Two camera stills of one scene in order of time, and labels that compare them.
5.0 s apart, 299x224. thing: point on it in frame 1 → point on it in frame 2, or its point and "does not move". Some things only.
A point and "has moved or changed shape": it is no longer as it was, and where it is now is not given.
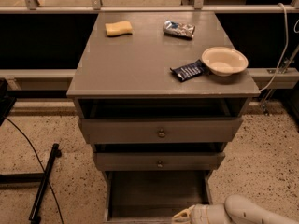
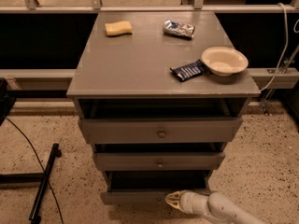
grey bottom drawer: x=153 y=197 has moved or changed shape
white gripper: x=201 y=215 → x=188 y=201
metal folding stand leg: x=265 y=105 does not move
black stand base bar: x=35 y=217 does not move
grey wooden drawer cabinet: x=159 y=94 does not move
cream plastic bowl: x=224 y=61 does not move
